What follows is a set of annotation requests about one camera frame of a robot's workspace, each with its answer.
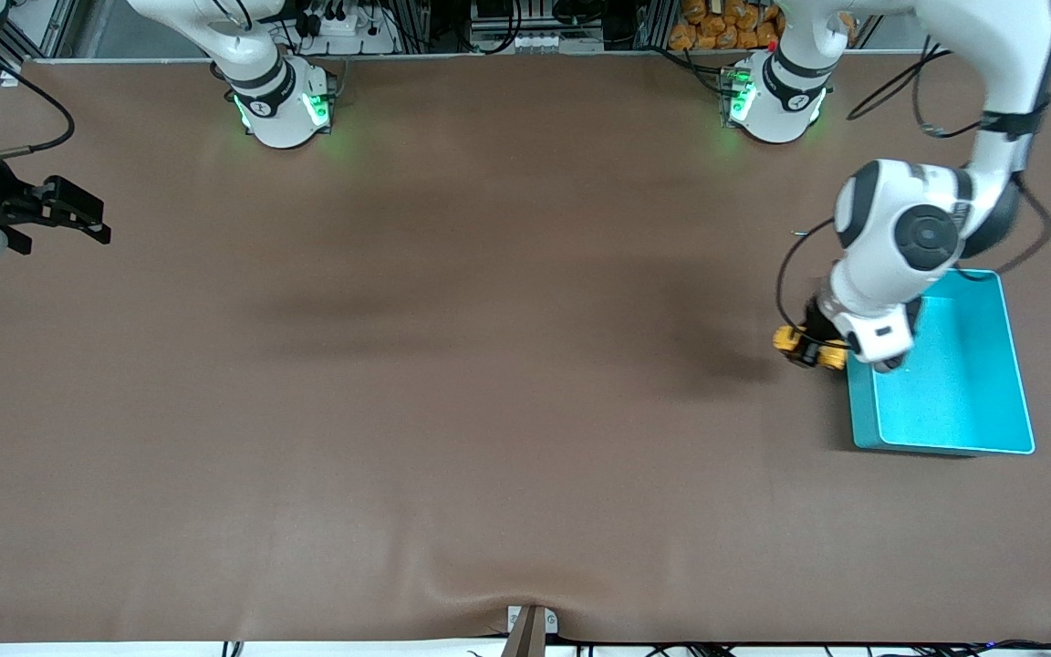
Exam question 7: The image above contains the brown table mat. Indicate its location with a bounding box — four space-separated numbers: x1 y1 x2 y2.
0 51 1051 645

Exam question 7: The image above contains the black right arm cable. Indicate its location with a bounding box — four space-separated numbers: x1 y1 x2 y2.
0 66 77 165

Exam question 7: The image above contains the cyan plastic bin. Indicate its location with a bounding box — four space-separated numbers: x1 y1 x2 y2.
846 268 1036 456

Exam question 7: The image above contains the white power strip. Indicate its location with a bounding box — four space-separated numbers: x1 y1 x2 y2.
293 5 401 55

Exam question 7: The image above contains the yellow beetle toy car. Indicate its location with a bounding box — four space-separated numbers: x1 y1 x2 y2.
772 325 849 372

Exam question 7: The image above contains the orange packaged items pile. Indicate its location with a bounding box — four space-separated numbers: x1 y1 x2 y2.
668 0 787 52

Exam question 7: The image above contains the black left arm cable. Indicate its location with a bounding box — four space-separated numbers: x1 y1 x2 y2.
775 36 1051 344

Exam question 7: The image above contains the white connector block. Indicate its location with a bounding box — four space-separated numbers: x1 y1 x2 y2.
471 27 605 55

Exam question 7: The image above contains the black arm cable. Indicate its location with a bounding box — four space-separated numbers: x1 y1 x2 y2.
0 66 77 165
775 36 1051 344

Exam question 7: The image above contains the aluminium frame profile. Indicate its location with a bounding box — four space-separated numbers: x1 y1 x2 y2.
0 0 81 61

